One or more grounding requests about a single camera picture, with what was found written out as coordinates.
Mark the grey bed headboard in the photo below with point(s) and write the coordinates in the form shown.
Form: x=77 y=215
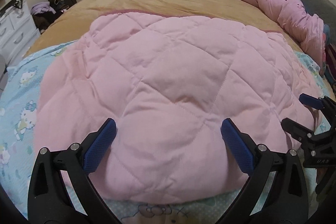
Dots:
x=325 y=10

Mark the pink crumpled duvet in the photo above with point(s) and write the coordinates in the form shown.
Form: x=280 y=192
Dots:
x=306 y=29

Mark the tan bed blanket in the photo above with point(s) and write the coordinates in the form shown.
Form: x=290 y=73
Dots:
x=77 y=20

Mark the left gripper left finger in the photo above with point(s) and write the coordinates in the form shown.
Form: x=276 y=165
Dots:
x=60 y=190

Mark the Hello Kitty blue sheet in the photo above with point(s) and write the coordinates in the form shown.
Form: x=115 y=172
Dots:
x=19 y=100

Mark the white drawer chest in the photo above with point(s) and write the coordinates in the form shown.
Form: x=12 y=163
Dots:
x=18 y=31

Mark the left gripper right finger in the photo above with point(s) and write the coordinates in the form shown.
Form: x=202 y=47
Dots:
x=275 y=191

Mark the dark striped garment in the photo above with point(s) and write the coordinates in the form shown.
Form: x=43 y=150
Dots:
x=329 y=64

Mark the pink quilted jacket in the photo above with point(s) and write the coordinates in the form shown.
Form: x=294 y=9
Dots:
x=169 y=82

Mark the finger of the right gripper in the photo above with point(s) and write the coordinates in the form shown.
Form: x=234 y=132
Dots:
x=310 y=101
x=296 y=130

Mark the purple clothes pile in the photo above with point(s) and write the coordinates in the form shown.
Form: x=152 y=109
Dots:
x=41 y=8

